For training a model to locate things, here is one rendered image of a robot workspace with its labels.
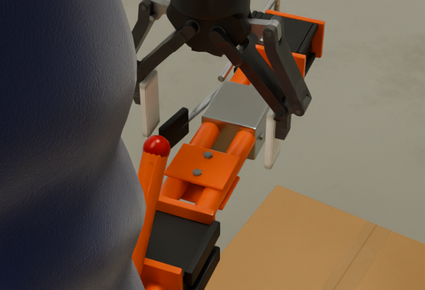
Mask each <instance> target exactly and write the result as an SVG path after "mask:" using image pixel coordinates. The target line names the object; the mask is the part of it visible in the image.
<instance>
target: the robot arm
mask: <svg viewBox="0 0 425 290"><path fill-rule="evenodd" d="M163 14H166V16H167V17H168V20H169V21H170V22H171V24H172V25H173V26H174V28H175V31H174V32H173V33H171V34H170V35H169V36H168V37H167V38H166V39H164V40H163V41H162V42H161V43H160V44H159V45H158V46H157V47H156V48H155V49H153V50H152V51H151V52H150V53H149V54H148V55H146V57H143V58H142V60H141V61H139V60H137V82H136V86H135V92H134V96H133V100H134V102H135V103H136V104H138V105H141V115H142V134H143V136H144V137H147V138H148V137H150V135H151V134H152V132H153V131H154V130H155V128H156V126H157V125H158V124H159V122H160V118H159V92H158V79H157V70H156V69H154V68H156V67H157V66H158V65H159V64H161V63H162V62H163V61H164V60H165V59H166V58H167V57H168V56H170V55H171V54H172V53H173V52H175V51H177V50H178V49H179V48H180V47H181V46H182V45H183V44H184V43H186V44H187V45H188V46H189V47H191V48H192V51H196V52H208V53H210V54H212V55H213V56H218V57H222V55H225V56H226V57H227V58H228V59H229V61H230V62H231V64H232V65H234V66H238V67H239V68H240V69H241V71H242V72H243V74H244V75H245V76H246V77H247V79H248V80H249V81H250V82H251V84H252V85H253V86H254V88H255V89H256V90H257V91H258V92H259V94H260V95H261V97H262V98H263V99H264V100H265V101H266V103H267V104H268V106H269V107H270V110H269V112H268V113H267V116H266V143H265V157H264V167H265V168H266V169H271V168H272V166H273V164H274V162H275V160H276V158H277V157H278V155H279V153H280V142H281V140H285V138H286V136H287V134H288V132H289V131H290V128H291V118H292V114H294V115H296V116H303V115H304V114H305V112H306V110H307V108H308V106H309V104H310V102H311V100H312V96H311V94H310V92H309V89H308V88H307V85H306V83H305V81H304V79H303V76H302V74H301V72H300V70H299V67H298V66H297V63H296V61H295V59H294V57H293V54H292V52H291V50H290V48H289V46H288V44H287V41H286V39H285V34H284V25H283V19H282V17H280V16H278V15H274V16H273V17H272V18H271V19H270V20H262V19H255V18H254V17H253V16H252V13H251V11H250V0H170V1H169V0H142V1H141V2H140V4H139V11H138V20H137V22H136V24H135V26H134V28H133V30H132V35H133V41H134V45H135V52H136V54H137V52H138V51H139V49H140V46H141V45H142V43H143V41H144V40H145V38H146V36H147V34H148V33H149V30H150V29H151V27H152V25H153V23H154V22H155V20H158V19H160V17H162V15H163ZM251 32H252V33H254V34H256V35H257V37H258V39H259V44H260V45H264V50H265V53H266V56H267V58H268V60H269V62H270V65H271V67H272V69H271V67H270V66H269V64H268V63H267V62H266V61H265V60H264V58H263V57H262V56H261V55H260V53H259V52H258V50H257V49H256V43H255V42H254V40H253V39H252V37H251V36H250V35H249V34H250V33H251ZM239 44H240V49H239V50H238V49H237V46H238V45H239Z"/></svg>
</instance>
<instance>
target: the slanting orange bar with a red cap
mask: <svg viewBox="0 0 425 290"><path fill-rule="evenodd" d="M142 150H143V152H142V157H141V160H140V165H139V171H138V174H137V176H138V179H139V181H140V184H141V186H142V189H143V192H144V198H145V204H146V211H145V219H144V225H143V227H142V230H141V233H140V236H139V239H138V241H137V245H136V247H135V249H134V251H133V254H132V260H133V262H134V264H135V267H136V269H137V271H138V273H139V276H141V273H142V268H143V265H144V260H145V254H146V251H147V246H148V243H149V238H150V235H151V229H152V225H153V221H154V216H155V213H156V208H157V203H158V200H159V194H160V191H161V186H162V183H163V178H164V172H165V169H166V164H167V161H168V157H169V154H170V151H171V147H170V145H169V141H167V139H165V137H163V136H161V135H152V136H150V137H148V139H146V141H145V142H144V145H143V149H142Z"/></svg>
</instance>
